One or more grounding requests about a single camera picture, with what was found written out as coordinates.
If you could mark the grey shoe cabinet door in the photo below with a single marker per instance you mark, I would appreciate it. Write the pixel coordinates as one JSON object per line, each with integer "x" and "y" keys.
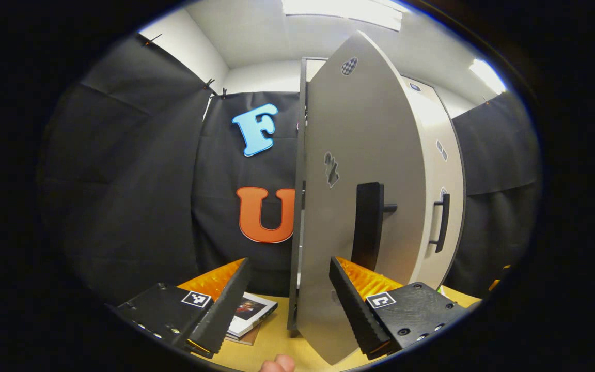
{"x": 370, "y": 129}
{"x": 434, "y": 170}

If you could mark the grey shoe cabinet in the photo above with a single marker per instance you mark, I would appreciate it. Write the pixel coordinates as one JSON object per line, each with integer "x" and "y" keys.
{"x": 294, "y": 299}

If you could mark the photo cover book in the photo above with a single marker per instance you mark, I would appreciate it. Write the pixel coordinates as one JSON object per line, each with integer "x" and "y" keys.
{"x": 251, "y": 310}

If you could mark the brown book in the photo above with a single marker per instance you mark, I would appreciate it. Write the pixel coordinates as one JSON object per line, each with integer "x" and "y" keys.
{"x": 248, "y": 339}

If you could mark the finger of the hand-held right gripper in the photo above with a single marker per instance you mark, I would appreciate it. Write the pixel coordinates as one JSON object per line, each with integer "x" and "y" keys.
{"x": 498, "y": 280}

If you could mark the black backdrop cloth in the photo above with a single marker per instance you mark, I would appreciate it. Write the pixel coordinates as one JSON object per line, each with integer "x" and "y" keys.
{"x": 137, "y": 206}

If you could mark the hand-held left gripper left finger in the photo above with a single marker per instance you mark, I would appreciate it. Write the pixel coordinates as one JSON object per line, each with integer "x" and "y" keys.
{"x": 225, "y": 310}

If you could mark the small ceiling light panel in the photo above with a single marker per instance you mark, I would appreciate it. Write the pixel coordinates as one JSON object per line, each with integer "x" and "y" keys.
{"x": 488, "y": 76}

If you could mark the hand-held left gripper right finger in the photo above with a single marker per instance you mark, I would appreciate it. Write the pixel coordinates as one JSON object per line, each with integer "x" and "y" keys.
{"x": 359, "y": 315}

